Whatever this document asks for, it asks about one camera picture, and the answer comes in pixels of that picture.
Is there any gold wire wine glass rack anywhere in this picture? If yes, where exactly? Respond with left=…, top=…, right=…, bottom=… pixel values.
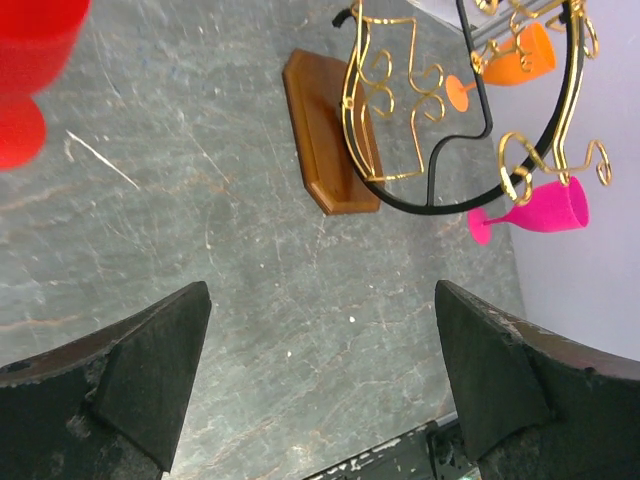
left=282, top=0, right=614, bottom=217

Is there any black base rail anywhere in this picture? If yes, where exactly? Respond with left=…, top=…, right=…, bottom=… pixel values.
left=307, top=412, right=481, bottom=480

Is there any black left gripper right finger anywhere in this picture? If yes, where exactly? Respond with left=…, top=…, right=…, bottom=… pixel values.
left=435, top=280, right=639, bottom=479

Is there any pink plastic wine glass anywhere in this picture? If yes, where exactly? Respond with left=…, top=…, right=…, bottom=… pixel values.
left=467, top=177, right=590, bottom=245

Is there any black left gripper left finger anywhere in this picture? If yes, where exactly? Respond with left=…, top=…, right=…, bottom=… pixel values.
left=1, top=281, right=212, bottom=479

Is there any red plastic wine glass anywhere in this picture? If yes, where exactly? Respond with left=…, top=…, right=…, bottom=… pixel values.
left=1, top=0, right=91, bottom=171

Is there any orange plastic wine glass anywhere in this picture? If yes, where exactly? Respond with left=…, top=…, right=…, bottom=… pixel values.
left=444, top=21, right=558, bottom=113

